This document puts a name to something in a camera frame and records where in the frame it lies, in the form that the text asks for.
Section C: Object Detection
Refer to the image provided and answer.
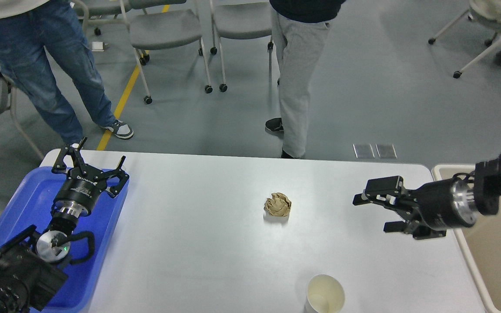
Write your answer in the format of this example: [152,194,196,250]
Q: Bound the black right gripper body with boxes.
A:
[402,178,478,240]

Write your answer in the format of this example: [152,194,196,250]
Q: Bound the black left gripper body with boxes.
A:
[53,167,103,216]

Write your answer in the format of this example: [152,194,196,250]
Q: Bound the right metal floor plate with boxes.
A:
[375,144,397,159]

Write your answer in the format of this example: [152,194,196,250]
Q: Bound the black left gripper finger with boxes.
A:
[93,157,129,198]
[51,138,87,175]

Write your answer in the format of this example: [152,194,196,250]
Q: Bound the white paper cup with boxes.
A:
[304,274,346,313]

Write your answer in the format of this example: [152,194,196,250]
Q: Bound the left metal floor plate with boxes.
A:
[353,144,375,159]

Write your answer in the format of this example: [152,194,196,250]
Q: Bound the metal floor plate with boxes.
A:
[375,144,397,159]
[353,144,375,159]

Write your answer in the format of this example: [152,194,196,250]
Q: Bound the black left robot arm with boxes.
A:
[0,143,130,313]

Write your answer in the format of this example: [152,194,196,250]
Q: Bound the white chair top right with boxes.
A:
[429,0,501,79]

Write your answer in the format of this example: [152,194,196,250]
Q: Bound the grey chair top left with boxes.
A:
[70,0,132,36]

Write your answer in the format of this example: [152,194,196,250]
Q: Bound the beige plastic bin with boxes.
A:
[431,163,501,313]

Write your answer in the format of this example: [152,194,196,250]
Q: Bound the person in blue jeans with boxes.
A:
[0,0,134,144]

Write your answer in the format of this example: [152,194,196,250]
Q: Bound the grey chair centre left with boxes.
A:
[125,0,213,104]

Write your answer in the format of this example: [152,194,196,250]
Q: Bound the crumpled brown paper ball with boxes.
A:
[263,193,292,217]

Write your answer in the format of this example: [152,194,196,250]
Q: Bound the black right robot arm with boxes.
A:
[352,154,501,240]

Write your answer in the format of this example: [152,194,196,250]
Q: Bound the blue plastic tray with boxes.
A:
[0,166,128,313]

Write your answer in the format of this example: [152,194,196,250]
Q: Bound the person in grey sweatpants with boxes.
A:
[265,0,343,159]

